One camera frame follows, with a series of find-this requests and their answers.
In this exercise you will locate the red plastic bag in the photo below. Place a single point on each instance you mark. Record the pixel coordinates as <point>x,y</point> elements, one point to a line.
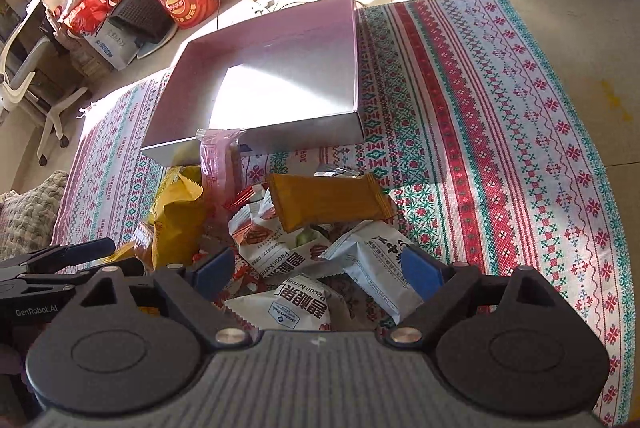
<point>85,17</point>

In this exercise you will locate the black mesh basket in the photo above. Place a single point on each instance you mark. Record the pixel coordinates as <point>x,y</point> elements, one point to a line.
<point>147,20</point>

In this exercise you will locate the yellow waffle sandwich packet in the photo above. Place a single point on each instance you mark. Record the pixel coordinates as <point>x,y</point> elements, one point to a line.
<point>172,230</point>

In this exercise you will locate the orange snack bar packet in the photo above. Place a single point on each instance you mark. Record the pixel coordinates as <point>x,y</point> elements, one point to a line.
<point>303,201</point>

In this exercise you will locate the white cardboard box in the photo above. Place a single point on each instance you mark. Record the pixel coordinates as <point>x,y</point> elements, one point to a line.
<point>117,46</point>

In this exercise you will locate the pink snack packet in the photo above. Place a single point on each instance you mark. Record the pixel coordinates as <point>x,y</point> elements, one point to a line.
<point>220,157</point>

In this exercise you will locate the white blue snack packet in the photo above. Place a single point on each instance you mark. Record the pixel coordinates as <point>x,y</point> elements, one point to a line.
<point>370,255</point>

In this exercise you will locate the pink cardboard box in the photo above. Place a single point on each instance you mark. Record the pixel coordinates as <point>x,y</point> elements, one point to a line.
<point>287,81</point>

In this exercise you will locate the patterned red green cloth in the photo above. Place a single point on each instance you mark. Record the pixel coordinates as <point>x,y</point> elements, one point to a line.
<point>471,133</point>

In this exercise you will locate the white pecan packet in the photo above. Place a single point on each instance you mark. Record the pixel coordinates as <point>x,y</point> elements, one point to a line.
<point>298,303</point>
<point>273,253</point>

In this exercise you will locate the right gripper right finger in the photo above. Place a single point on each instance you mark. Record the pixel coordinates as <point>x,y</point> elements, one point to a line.
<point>446,291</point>

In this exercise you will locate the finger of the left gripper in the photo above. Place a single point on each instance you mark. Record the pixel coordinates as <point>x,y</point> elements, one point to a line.
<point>54,258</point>

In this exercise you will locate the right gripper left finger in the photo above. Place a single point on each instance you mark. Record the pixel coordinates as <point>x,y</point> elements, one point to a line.
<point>189,295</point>

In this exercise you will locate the white office chair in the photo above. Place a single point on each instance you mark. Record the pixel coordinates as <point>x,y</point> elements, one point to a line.
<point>17,90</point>

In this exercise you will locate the beige knitted cushion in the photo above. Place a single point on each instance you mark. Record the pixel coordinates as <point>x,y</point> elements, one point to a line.
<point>27,220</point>

